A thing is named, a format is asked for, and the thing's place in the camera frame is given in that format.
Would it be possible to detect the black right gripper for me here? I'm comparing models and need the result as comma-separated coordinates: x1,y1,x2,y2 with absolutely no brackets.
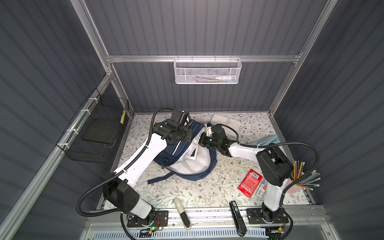
192,133,220,149

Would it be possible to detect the white Robinson Crusoe book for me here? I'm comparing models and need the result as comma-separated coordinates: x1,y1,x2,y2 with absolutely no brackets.
211,114,242,132

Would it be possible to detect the navy blue student backpack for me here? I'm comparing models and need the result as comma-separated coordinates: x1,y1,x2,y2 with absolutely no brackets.
148,120,218,184

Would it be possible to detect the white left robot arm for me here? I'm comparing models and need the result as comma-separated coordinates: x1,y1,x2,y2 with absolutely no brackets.
102,119,204,225

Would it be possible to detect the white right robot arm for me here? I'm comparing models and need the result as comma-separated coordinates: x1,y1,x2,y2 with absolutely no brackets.
199,133,293,213

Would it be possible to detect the red card pack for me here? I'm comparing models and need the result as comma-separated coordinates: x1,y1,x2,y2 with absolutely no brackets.
238,169,263,198

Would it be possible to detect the clear pen refill pack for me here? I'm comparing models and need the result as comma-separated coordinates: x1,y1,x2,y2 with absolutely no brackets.
256,179,268,200

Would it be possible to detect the light blue cloth pouch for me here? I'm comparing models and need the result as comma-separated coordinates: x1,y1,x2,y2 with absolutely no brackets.
249,135,280,146

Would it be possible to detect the black and white stapler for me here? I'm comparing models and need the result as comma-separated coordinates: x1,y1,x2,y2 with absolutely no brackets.
174,198,192,231

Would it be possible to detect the pink pencil cup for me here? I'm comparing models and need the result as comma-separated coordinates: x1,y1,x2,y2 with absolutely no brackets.
285,179,305,195

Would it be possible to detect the white wire mesh basket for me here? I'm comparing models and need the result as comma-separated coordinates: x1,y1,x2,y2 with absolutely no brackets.
173,57,242,85

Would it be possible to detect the black wire wall basket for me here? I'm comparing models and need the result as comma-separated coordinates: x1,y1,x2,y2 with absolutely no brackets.
57,93,130,164

